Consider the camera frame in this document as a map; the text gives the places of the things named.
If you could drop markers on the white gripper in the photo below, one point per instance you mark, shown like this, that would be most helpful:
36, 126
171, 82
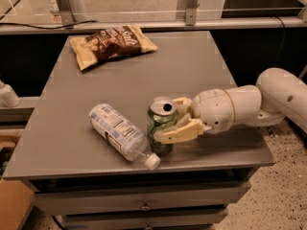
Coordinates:
212, 109

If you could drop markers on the green soda can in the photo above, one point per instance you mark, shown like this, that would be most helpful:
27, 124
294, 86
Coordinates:
162, 113

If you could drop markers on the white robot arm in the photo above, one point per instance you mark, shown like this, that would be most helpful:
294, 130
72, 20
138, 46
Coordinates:
276, 95

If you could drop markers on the clear plastic water bottle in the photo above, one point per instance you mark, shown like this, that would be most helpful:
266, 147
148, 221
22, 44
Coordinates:
123, 135

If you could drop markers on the brown chip bag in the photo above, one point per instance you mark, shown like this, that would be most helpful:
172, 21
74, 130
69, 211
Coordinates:
110, 43

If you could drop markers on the white pipe at left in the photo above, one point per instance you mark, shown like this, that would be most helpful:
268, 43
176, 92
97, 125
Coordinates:
8, 95

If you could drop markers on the cardboard box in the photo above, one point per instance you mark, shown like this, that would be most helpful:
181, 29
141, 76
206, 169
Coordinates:
15, 203

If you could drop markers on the metal bracket centre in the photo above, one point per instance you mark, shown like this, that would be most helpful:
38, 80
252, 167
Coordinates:
187, 11

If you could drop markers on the metal bracket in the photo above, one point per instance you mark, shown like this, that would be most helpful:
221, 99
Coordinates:
65, 12
187, 11

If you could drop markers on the metal bracket left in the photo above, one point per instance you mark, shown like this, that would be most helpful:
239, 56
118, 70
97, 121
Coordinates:
65, 12

